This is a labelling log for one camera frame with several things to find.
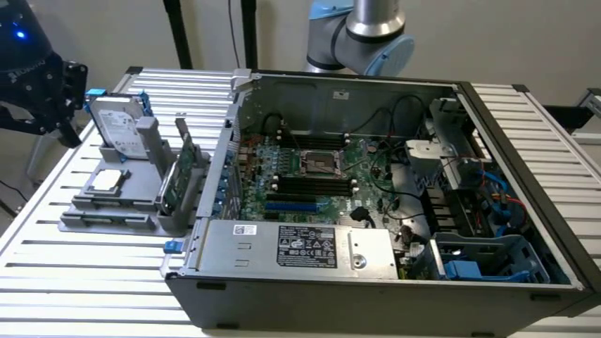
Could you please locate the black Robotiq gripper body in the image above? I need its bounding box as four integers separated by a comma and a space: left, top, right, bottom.
0, 0, 65, 135

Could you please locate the green RAM stick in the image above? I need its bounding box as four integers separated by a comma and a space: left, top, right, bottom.
84, 199, 155, 210

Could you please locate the black RAM slot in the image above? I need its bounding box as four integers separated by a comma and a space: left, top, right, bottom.
272, 190, 357, 199
275, 180, 355, 188
280, 139, 348, 146
273, 185, 356, 193
280, 136, 348, 142
280, 143, 348, 149
280, 132, 348, 138
275, 175, 355, 183

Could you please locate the blue expansion slot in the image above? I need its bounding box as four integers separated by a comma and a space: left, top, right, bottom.
265, 201, 317, 213

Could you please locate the hard disk with blue carrier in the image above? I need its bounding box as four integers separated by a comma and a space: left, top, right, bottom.
84, 87, 152, 158

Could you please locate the silver CPU chip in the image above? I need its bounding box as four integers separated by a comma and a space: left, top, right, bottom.
91, 168, 132, 194

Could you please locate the grey printed parts rack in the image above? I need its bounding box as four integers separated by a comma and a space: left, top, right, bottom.
57, 117, 213, 239

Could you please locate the green graphics card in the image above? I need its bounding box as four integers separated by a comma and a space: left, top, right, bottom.
156, 111, 200, 217

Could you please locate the black stand pole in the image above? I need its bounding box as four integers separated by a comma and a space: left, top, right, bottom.
161, 0, 195, 70
240, 0, 260, 70

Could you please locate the grey case corner latch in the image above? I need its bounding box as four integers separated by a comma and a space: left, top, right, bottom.
231, 68, 263, 94

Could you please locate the green motherboard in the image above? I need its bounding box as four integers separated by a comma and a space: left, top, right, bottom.
233, 132, 417, 230

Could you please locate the silver power supply unit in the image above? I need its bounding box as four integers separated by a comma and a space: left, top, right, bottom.
193, 219, 401, 280

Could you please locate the metal CPU socket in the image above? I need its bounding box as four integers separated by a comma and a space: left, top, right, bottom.
297, 149, 348, 177

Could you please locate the grey metal disk bay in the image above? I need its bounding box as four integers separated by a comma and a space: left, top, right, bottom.
404, 97, 495, 189

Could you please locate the open black PC case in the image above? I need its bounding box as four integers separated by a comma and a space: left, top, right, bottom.
161, 68, 601, 332

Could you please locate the blue plastic drive cage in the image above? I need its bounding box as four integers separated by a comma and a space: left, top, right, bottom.
416, 231, 552, 283

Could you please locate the black floor cable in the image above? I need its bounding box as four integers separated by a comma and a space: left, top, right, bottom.
0, 178, 24, 216

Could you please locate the black looped power wire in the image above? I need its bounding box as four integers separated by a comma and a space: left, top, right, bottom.
360, 106, 395, 139
259, 112, 284, 142
391, 94, 431, 142

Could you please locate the thin black hanging cable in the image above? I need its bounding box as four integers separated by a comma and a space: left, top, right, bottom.
227, 0, 241, 68

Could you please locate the blue SATA wire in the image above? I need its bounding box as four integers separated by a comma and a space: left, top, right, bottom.
472, 168, 524, 235

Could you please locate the red wire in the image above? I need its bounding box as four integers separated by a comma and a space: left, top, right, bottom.
496, 196, 528, 213

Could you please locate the aluminium profile frame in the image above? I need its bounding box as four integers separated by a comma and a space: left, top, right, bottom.
569, 87, 601, 146

